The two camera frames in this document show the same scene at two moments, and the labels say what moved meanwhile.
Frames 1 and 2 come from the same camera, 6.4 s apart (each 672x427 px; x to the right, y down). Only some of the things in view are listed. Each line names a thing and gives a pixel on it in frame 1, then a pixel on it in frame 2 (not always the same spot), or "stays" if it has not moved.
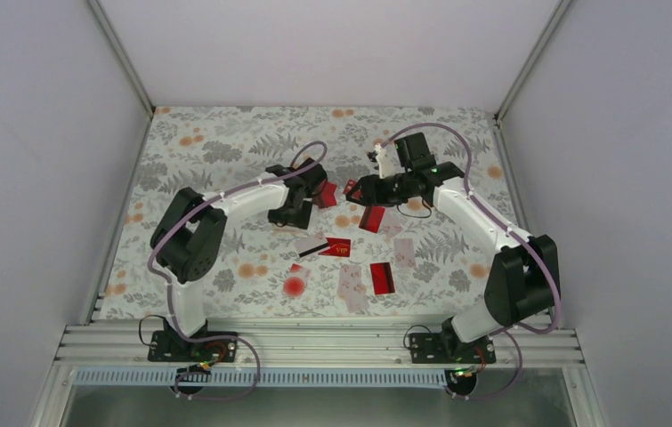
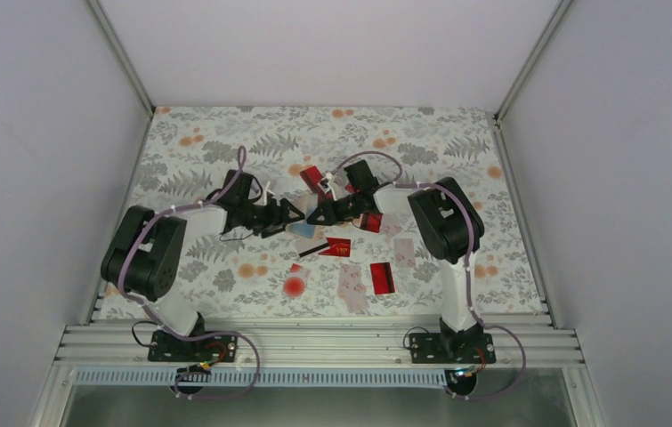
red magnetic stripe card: x=372 y=218 stays
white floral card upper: x=392 y=222 stays
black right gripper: x=371 y=193 -> x=319 y=212
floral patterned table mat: x=353 y=261 stays
